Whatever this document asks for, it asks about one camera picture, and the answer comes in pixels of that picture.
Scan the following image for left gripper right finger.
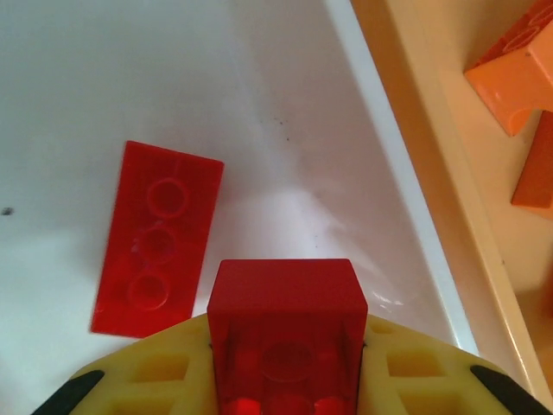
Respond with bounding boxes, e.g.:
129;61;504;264
357;315;553;415

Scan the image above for red square lego brick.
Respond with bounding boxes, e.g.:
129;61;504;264
206;258;370;415

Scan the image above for orange arch lego brick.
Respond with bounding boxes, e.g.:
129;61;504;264
464;0;553;137

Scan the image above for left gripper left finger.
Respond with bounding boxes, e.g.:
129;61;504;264
36;313;217;415

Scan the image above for white plastic container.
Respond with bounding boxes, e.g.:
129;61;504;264
0;0;480;415

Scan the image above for light orange plastic container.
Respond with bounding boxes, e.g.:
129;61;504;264
349;0;553;415

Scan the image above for flat red lego brick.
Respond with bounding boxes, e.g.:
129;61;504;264
89;140;225;339

